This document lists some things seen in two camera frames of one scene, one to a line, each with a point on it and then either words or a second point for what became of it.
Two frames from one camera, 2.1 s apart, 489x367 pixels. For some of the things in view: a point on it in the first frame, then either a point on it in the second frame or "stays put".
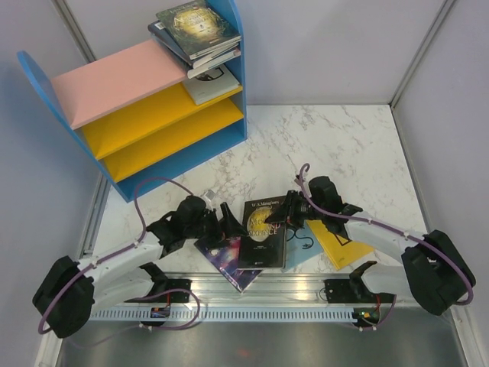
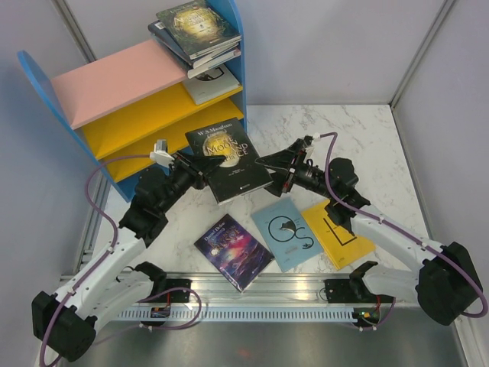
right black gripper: x=286 y=213 → x=282 y=161
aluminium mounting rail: x=268 y=290 stays put
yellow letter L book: x=342 y=251 stays put
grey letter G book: x=211 y=84 stays put
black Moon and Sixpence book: x=264 y=247 → x=238 y=173
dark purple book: x=226 y=255 stays put
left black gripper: x=226 y=228 → x=197 y=167
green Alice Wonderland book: x=198 y=27 stays put
